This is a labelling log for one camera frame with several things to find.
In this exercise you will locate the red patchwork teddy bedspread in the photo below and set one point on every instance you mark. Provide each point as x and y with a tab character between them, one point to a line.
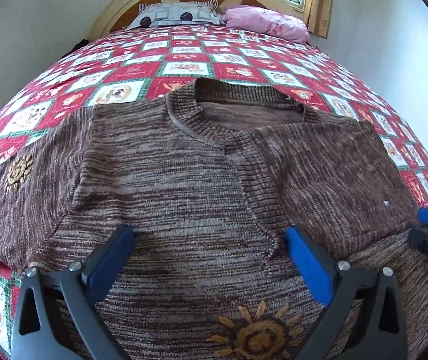
149	63

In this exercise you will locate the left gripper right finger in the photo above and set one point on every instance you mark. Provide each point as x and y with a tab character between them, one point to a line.
367	298

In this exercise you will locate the brown knitted sweater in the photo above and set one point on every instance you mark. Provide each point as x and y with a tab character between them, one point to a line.
210	177

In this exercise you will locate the pink pillow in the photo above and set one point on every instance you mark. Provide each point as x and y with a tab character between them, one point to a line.
268	22

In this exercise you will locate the black item beside bed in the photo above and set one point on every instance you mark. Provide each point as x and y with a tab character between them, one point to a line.
79	45

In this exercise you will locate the yellow curtain right of window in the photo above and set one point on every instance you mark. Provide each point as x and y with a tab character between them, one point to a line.
317	15

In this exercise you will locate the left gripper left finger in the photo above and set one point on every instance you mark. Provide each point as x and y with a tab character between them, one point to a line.
38	331

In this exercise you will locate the grey patterned pillow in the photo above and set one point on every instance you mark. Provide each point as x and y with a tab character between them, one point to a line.
176	13

